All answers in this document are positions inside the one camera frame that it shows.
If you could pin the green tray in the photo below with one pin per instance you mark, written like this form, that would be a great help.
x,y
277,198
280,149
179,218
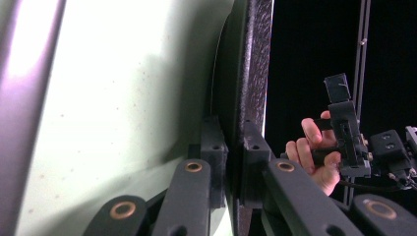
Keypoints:
x,y
114,98

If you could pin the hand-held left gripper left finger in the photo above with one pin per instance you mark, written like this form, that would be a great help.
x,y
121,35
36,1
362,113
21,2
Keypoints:
x,y
214,147

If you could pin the black metal stand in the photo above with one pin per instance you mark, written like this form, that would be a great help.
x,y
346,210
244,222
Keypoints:
x,y
362,32

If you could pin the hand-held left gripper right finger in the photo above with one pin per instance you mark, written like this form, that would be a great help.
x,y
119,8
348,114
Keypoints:
x,y
254,154

